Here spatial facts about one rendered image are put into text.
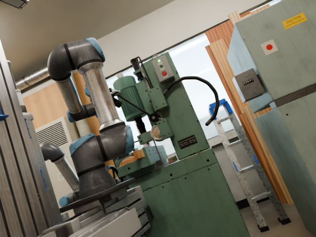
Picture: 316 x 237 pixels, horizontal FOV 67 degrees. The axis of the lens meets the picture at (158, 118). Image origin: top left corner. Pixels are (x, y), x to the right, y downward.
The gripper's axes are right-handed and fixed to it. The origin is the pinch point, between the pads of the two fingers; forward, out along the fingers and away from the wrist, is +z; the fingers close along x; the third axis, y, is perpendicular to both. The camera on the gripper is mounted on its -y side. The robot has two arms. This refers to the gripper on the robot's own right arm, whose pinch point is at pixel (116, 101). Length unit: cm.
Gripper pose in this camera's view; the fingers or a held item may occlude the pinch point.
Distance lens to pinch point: 171.8
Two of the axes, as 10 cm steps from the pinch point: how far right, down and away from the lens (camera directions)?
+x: -5.2, 8.5, 0.3
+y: -8.2, -5.2, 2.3
